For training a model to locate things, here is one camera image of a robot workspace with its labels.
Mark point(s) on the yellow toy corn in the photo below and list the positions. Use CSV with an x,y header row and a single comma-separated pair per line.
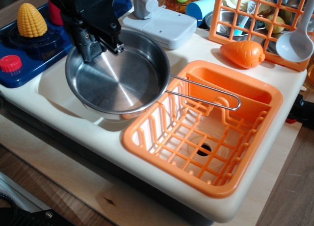
x,y
30,22

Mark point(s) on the orange plastic drying rack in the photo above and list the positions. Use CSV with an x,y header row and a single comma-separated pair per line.
x,y
206,128

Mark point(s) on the red toy pepper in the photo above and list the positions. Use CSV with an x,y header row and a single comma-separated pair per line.
x,y
55,14

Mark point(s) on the navy blue toy stove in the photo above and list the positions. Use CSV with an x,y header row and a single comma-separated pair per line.
x,y
38,54

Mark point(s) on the stainless steel pan wire handle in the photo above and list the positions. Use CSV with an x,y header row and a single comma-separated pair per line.
x,y
123,86

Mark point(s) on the grey toy faucet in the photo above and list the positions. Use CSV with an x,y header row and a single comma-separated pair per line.
x,y
169,28

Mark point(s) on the black clamp right edge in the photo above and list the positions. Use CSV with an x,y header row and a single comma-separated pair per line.
x,y
302,111

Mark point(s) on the cream toy sink unit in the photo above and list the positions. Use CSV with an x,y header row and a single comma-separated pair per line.
x,y
48,98

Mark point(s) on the orange toy carrot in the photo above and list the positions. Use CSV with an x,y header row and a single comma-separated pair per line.
x,y
246,54

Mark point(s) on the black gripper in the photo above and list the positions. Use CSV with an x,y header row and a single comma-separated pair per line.
x,y
92,26

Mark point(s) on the red stove knob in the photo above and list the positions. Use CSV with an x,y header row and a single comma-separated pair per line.
x,y
10,63

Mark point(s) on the light blue plastic cup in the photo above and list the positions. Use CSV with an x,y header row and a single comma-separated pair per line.
x,y
199,9

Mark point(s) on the grey plastic ladle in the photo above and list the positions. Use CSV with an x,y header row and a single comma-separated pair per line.
x,y
296,46

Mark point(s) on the orange lattice basket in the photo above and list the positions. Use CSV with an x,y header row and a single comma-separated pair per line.
x,y
274,17

